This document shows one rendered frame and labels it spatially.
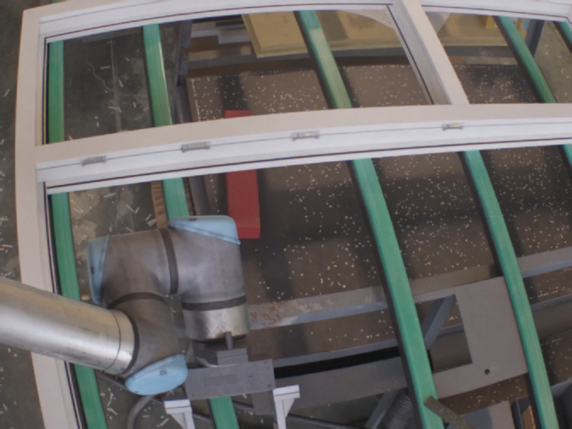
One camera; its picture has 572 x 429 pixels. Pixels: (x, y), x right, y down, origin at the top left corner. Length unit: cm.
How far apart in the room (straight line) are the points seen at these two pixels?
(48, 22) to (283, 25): 67
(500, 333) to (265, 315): 43
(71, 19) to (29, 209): 53
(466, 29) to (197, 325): 141
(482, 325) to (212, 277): 57
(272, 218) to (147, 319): 84
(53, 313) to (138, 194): 169
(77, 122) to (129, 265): 172
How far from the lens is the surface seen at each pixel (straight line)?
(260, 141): 175
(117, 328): 120
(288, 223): 205
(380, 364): 194
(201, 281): 133
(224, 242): 133
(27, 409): 248
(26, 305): 111
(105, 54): 318
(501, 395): 195
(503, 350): 168
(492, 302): 172
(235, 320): 134
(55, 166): 172
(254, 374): 138
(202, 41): 279
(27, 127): 176
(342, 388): 191
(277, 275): 198
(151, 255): 131
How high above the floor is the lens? 227
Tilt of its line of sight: 54 degrees down
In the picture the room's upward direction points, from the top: 9 degrees clockwise
